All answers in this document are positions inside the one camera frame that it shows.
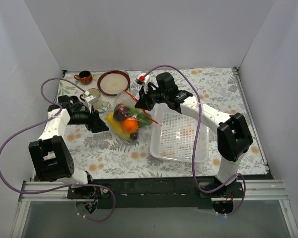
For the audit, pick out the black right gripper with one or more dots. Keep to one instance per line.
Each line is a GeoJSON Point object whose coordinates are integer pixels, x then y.
{"type": "Point", "coordinates": [147, 99]}

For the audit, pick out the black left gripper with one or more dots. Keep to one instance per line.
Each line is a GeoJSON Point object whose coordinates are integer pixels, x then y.
{"type": "Point", "coordinates": [92, 121]}

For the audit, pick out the yellow fake banana bunch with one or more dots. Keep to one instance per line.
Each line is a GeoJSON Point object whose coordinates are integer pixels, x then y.
{"type": "Point", "coordinates": [116, 126]}

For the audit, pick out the green fake bell pepper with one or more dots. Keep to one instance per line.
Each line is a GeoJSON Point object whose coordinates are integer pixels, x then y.
{"type": "Point", "coordinates": [143, 121]}

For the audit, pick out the round dark purple fake fruit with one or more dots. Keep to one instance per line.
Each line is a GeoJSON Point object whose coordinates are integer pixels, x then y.
{"type": "Point", "coordinates": [121, 112]}

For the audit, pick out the clear zip top bag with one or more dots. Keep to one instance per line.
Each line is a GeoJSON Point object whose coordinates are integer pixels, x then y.
{"type": "Point", "coordinates": [128, 99]}

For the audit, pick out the orange fake fruit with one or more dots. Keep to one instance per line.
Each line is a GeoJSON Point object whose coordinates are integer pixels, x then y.
{"type": "Point", "coordinates": [130, 125]}

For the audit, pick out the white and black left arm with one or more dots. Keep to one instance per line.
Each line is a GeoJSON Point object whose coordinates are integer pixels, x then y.
{"type": "Point", "coordinates": [51, 158]}

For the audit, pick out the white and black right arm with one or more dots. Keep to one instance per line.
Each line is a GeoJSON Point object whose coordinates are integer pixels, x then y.
{"type": "Point", "coordinates": [233, 135]}

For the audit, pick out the floral table mat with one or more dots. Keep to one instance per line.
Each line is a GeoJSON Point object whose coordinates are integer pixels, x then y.
{"type": "Point", "coordinates": [106, 155]}

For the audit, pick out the cream enamel mug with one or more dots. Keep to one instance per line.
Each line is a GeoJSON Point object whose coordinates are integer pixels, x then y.
{"type": "Point", "coordinates": [97, 93]}

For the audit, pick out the red rimmed beige plate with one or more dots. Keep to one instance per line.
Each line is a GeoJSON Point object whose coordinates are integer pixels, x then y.
{"type": "Point", "coordinates": [113, 82]}

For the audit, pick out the white perforated plastic basket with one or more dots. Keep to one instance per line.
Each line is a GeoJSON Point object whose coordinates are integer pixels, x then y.
{"type": "Point", "coordinates": [173, 140]}

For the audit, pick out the floral serving tray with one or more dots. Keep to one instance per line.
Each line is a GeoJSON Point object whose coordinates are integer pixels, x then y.
{"type": "Point", "coordinates": [71, 87]}

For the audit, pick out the brown ceramic cup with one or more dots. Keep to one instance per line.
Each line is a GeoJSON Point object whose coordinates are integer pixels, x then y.
{"type": "Point", "coordinates": [84, 77]}

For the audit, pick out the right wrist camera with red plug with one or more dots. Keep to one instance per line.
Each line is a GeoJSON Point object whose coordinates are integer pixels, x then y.
{"type": "Point", "coordinates": [143, 80]}

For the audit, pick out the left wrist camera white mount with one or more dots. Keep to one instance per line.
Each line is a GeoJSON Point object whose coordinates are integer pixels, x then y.
{"type": "Point", "coordinates": [90, 99]}

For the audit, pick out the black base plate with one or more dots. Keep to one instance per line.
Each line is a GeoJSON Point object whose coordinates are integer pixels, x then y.
{"type": "Point", "coordinates": [173, 192]}

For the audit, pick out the aluminium frame rail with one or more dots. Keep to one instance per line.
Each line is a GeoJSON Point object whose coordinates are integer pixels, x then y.
{"type": "Point", "coordinates": [254, 190]}

